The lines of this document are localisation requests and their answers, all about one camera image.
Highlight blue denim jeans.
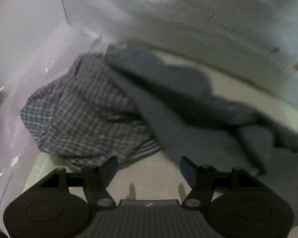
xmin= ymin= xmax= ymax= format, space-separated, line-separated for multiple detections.
xmin=105 ymin=46 xmax=298 ymax=226

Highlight green grid cutting mat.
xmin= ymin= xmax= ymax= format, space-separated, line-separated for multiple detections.
xmin=22 ymin=49 xmax=298 ymax=204

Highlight blue checked shirt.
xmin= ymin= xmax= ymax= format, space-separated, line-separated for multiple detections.
xmin=20 ymin=53 xmax=160 ymax=169

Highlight clear plastic bag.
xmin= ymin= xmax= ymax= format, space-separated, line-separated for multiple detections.
xmin=0 ymin=24 xmax=103 ymax=231

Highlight pale carrot print sheet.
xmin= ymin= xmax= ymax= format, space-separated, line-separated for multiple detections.
xmin=62 ymin=0 xmax=298 ymax=108

